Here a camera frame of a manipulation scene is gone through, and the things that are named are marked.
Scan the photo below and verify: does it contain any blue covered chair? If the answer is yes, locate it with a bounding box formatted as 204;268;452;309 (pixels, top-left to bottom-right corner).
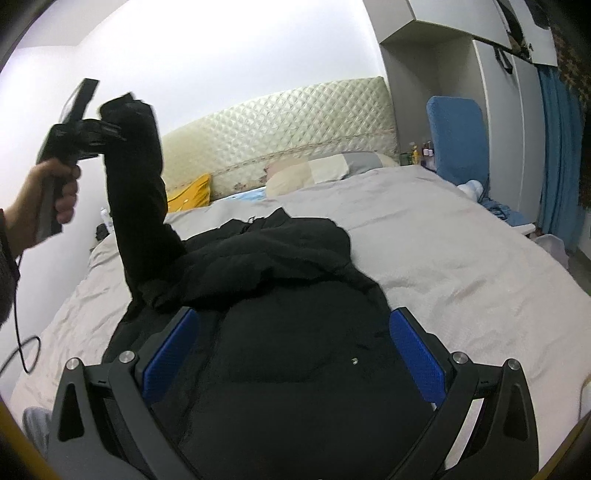
426;95;491;195

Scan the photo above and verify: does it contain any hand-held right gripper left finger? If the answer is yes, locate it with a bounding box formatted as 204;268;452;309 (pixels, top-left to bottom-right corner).
45;306;201;480

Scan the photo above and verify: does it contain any person's left hand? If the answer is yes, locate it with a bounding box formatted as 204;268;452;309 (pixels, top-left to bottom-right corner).
1;157;82;261

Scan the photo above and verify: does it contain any black cable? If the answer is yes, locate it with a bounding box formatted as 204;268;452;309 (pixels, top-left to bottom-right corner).
0;255;41;376

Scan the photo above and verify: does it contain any quilted cream headboard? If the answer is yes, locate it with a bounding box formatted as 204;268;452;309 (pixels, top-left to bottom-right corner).
160;76;400;202

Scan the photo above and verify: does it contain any grey wall cabinet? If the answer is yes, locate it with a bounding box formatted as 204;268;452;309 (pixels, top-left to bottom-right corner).
363;0;550;232

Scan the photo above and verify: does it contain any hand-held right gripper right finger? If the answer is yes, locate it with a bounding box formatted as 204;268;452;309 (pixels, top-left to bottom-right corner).
389;306;540;480

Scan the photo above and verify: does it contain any grey bed sheet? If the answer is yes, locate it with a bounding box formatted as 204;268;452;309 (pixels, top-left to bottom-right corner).
9;165;591;472

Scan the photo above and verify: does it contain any light blue pillow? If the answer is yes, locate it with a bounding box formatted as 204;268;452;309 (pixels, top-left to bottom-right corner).
225;188;267;202

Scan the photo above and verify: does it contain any person's left forearm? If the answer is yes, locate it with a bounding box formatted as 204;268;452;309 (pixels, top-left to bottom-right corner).
0;209;22;326

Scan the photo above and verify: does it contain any black puffer jacket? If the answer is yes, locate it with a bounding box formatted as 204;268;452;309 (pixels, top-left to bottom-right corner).
99;92;437;480

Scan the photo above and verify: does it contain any yellow pillow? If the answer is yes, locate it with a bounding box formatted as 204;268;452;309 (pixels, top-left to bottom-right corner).
166;174;212;213

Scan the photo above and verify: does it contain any blue cloth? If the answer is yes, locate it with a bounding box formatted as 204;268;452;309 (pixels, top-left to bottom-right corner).
480;198;525;228

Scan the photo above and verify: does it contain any small bottles group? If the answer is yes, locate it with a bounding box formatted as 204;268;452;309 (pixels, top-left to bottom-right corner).
400;141;437;168

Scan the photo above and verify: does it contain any blue curtain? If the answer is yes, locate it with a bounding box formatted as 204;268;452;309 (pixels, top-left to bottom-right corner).
536;65;587;252

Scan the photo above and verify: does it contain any beige grey patchwork pillow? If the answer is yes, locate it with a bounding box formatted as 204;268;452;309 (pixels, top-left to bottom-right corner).
265;151;398;198

